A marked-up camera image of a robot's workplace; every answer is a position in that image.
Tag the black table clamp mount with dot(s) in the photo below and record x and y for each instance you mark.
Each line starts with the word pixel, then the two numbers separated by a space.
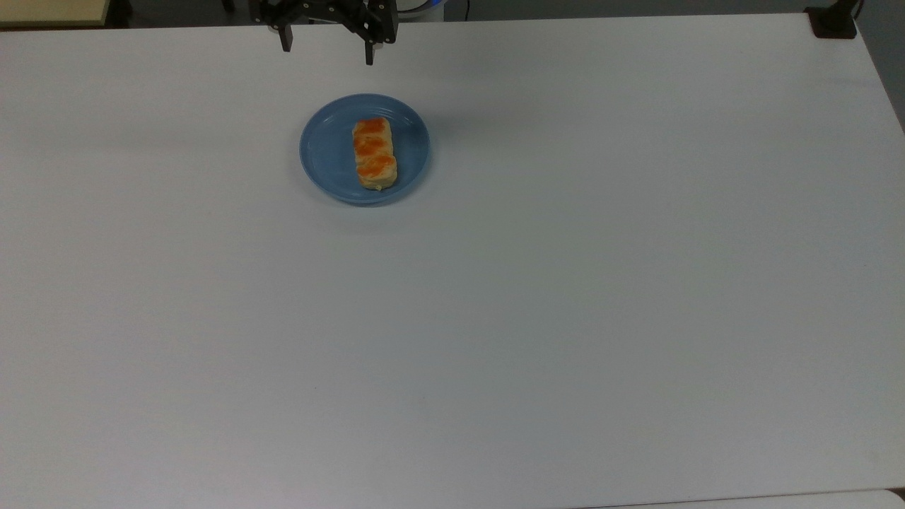
pixel 833 21

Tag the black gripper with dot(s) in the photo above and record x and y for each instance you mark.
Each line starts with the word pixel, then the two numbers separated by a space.
pixel 332 10

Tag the beige wooden board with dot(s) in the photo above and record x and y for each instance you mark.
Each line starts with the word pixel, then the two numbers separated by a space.
pixel 53 10

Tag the orange glazed bread loaf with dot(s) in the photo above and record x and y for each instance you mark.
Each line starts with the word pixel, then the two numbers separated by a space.
pixel 375 153

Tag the blue round plate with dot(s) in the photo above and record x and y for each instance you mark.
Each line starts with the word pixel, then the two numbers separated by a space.
pixel 332 152

